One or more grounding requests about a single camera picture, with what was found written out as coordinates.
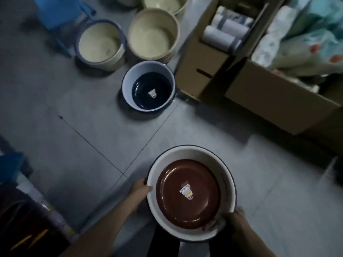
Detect packaged floral bedding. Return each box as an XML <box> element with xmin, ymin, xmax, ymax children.
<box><xmin>251</xmin><ymin>5</ymin><xmax>303</xmax><ymax>70</ymax></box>

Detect dark bag with yellow items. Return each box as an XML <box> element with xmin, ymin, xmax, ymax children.
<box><xmin>0</xmin><ymin>182</ymin><xmax>78</xmax><ymax>257</ymax></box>

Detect blue plastic stool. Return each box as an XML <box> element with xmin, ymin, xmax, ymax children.
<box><xmin>30</xmin><ymin>0</ymin><xmax>96</xmax><ymax>58</ymax></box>

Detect small cardboard box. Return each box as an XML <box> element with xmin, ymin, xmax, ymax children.
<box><xmin>181</xmin><ymin>0</ymin><xmax>284</xmax><ymax>102</ymax></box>

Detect large cardboard box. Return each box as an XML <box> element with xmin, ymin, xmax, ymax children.
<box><xmin>224</xmin><ymin>0</ymin><xmax>343</xmax><ymax>158</ymax></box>

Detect white basin with brown bottom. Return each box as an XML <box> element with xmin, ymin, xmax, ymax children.
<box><xmin>144</xmin><ymin>145</ymin><xmax>237</xmax><ymax>243</ymax></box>

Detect stack of cream basins blue-rimmed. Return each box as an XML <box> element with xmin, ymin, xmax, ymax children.
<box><xmin>74</xmin><ymin>19</ymin><xmax>126</xmax><ymax>72</ymax></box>

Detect person's right hand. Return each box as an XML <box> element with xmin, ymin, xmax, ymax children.
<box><xmin>221</xmin><ymin>207</ymin><xmax>251</xmax><ymax>242</ymax></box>

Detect rolled white grey towel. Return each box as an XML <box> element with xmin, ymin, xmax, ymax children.
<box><xmin>202</xmin><ymin>25</ymin><xmax>242</xmax><ymax>54</ymax></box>
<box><xmin>222</xmin><ymin>18</ymin><xmax>250</xmax><ymax>40</ymax></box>
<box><xmin>211</xmin><ymin>6</ymin><xmax>254</xmax><ymax>27</ymax></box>

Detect white basin with navy bottom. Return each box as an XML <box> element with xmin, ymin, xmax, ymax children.
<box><xmin>122</xmin><ymin>60</ymin><xmax>177</xmax><ymax>113</ymax></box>

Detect cream basin with green tint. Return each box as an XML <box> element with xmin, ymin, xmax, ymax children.
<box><xmin>141</xmin><ymin>0</ymin><xmax>191</xmax><ymax>16</ymax></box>

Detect blue plastic crate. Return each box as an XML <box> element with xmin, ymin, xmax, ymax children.
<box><xmin>0</xmin><ymin>151</ymin><xmax>34</xmax><ymax>185</ymax></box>

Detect person's dark trousers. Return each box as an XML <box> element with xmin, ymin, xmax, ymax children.
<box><xmin>153</xmin><ymin>225</ymin><xmax>233</xmax><ymax>257</ymax></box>

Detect person's right forearm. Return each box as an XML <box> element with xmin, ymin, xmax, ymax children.
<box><xmin>233</xmin><ymin>227</ymin><xmax>276</xmax><ymax>257</ymax></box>

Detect person's left forearm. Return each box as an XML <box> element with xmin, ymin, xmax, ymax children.
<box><xmin>63</xmin><ymin>196</ymin><xmax>138</xmax><ymax>257</ymax></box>

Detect person's left hand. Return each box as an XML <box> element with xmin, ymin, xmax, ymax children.
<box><xmin>124</xmin><ymin>179</ymin><xmax>153</xmax><ymax>214</ymax></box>

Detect packaged teal printed bedding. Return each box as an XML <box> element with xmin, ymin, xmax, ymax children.
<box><xmin>268</xmin><ymin>0</ymin><xmax>343</xmax><ymax>86</ymax></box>

